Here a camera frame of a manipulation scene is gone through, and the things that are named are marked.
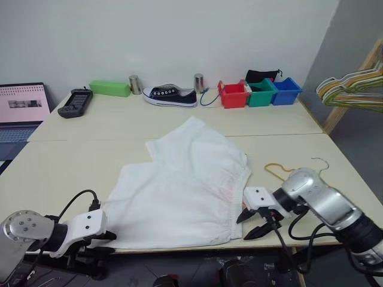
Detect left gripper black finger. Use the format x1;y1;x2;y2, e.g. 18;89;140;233
86;246;115;256
96;229;118;242

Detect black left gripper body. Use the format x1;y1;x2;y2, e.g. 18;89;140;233
68;234;108;280

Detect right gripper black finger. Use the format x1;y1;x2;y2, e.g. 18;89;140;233
243;221;282;242
236;208;257;224

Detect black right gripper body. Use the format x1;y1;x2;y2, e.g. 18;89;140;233
253;206;285;228

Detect yellow wire hanger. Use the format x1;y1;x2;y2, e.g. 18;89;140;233
264;157;330;183

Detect white shorts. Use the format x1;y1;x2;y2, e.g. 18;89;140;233
103;115;251;251

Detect dark rounded shape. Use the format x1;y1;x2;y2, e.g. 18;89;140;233
217;258;281;287

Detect green plastic bin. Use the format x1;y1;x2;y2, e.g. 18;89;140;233
245;78;278;108

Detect red plastic bin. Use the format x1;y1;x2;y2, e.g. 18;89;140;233
217;80;251;109

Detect blue plastic bin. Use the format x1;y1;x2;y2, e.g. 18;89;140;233
270;77;303;106

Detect wooden clothes rack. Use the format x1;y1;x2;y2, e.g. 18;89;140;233
323;38;383;135

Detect black handheld controller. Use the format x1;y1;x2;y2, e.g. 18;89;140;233
57;88;94;119

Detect black and white sneaker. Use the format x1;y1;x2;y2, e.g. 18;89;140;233
142;84;198;109

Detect silver metal cylinder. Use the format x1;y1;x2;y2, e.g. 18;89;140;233
194;73;205;93
129;75;142;96

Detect green rectangular box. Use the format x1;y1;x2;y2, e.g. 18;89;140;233
89;80;132;98

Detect open laptop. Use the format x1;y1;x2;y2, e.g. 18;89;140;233
0;83;51;177

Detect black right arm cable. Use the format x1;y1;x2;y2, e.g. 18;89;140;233
260;207;342;274

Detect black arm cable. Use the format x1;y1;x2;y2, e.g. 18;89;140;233
260;207;342;274
29;189;102;270

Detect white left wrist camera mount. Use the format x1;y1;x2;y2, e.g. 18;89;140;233
49;209;107;259

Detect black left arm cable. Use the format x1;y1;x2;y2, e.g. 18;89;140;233
29;189;102;270

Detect blue cable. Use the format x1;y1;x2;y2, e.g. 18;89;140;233
199;86;221;107

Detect black drawstring pouch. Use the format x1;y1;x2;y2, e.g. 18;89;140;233
245;69;284;84

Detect green wire hanger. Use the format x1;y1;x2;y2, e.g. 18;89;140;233
323;77;383;114

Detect orange wire hanger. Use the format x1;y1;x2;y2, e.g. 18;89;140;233
318;67;383;102

